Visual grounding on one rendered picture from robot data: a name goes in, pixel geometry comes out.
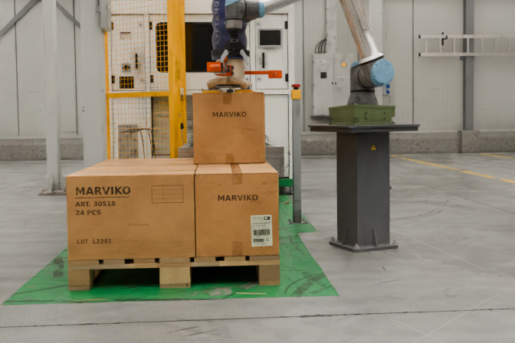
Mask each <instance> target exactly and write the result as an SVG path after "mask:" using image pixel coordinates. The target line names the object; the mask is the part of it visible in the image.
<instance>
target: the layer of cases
mask: <svg viewBox="0 0 515 343"><path fill-rule="evenodd" d="M66 192H67V246H68V260H125V259H156V258H187V257H195V255H196V257H218V256H278V255H279V196H278V172H277V171H276V170H275V169H274V168H273V167H272V166H271V165H270V164H269V163H268V162H266V161H265V163H263V164H198V165H197V164H196V165H195V164H194V158H137V159H107V160H105V161H103V162H100V163H97V164H95V165H92V166H90V167H88V168H85V169H83V170H80V171H77V172H75V173H73V174H71V175H68V176H66Z"/></svg>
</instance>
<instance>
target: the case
mask: <svg viewBox="0 0 515 343"><path fill-rule="evenodd" d="M192 107H193V151H194V164H195V165H196V164H197V165H198V164H263V163H265V99H264V92H251V93H193V94H192Z"/></svg>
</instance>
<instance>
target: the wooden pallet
mask: <svg viewBox="0 0 515 343"><path fill-rule="evenodd" d="M67 265H68V266H67V268H68V291H81V290H90V289H91V288H92V287H93V285H94V283H95V282H96V281H97V280H98V279H99V277H100V276H101V274H102V273H103V271H104V270H105V269H134V268H159V283H160V284H159V285H160V289H164V288H190V287H191V283H192V274H193V269H194V266H253V265H254V267H255V270H256V274H257V279H258V283H259V286H275V285H280V255H278V256H218V257H196V255H195V257H187V258H156V259H125V260H68V261H67Z"/></svg>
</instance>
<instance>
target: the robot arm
mask: <svg viewBox="0 0 515 343"><path fill-rule="evenodd" d="M298 1H300V0H260V1H242V0H225V28H226V29H228V32H230V41H228V42H227V44H226V45H225V46H224V47H223V49H222V53H221V60H220V62H222V63H223V60H224V59H225V57H226V56H228V52H230V51H238V50H239V49H240V55H241V56H242V57H243V58H244V60H245V62H246V64H247V65H248V56H247V52H246V49H245V47H244V46H243V45H242V44H241V41H239V39H238V32H241V29H242V23H249V22H250V21H253V20H254V19H257V18H263V17H264V16H265V15H266V14H268V13H271V12H273V11H276V10H278V9H280V8H283V7H285V6H288V5H291V4H293V3H294V2H298ZM340 4H341V7H342V9H343V13H344V15H345V17H346V20H347V23H348V25H349V29H350V31H351V33H352V36H353V40H354V41H355V44H356V47H357V50H358V52H359V56H360V58H361V60H360V61H356V62H353V63H351V65H350V96H349V99H348V102H347V105H351V104H355V103H356V104H364V105H379V104H378V101H377V99H376V95H375V87H383V86H385V85H386V84H388V83H390V82H391V81H392V79H393V77H394V73H395V71H394V68H393V65H392V63H391V62H390V61H388V60H386V59H385V57H384V54H382V53H380V52H379V50H378V48H377V46H376V43H375V40H374V37H373V35H372V32H371V29H370V27H369V23H368V21H367V19H366V15H365V13H364V11H363V8H362V5H361V2H360V0H340Z"/></svg>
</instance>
